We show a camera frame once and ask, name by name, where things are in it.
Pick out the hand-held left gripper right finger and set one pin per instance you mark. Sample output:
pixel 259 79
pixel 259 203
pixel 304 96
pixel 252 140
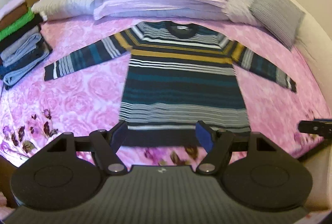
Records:
pixel 205 135

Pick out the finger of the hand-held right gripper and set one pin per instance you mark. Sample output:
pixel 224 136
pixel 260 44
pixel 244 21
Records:
pixel 313 129
pixel 324 119

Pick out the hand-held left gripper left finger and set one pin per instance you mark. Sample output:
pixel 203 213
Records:
pixel 119 135

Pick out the striped knit sweater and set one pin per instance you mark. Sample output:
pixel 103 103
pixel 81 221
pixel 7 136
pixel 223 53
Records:
pixel 181 78

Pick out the pink floral bedsheet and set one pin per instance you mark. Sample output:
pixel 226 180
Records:
pixel 77 99

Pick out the white quilted headboard cushion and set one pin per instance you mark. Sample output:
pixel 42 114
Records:
pixel 316 39

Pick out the grey woven pillow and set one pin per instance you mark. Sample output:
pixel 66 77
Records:
pixel 277 13

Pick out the stack of folded clothes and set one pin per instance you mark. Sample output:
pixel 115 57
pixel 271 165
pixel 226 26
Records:
pixel 23 55

